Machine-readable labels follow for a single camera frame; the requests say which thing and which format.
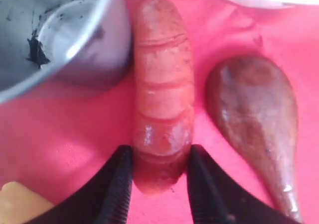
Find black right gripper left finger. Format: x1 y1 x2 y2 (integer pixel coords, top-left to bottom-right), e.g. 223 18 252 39
30 145 133 224

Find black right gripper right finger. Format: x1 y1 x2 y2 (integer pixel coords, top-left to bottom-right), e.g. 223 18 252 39
187 144 296 224

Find yellow cheese wedge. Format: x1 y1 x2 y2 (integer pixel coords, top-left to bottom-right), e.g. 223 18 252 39
0 182 54 224

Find red sausage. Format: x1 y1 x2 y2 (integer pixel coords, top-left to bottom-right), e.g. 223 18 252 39
133 0 195 195

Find red table cloth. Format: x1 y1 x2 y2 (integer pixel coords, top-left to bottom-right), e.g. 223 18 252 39
0 0 319 224

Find dark wooden spoon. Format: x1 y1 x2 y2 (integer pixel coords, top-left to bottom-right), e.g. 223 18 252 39
205 54 303 222

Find stainless steel cup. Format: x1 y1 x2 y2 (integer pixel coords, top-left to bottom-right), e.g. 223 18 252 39
0 0 132 103

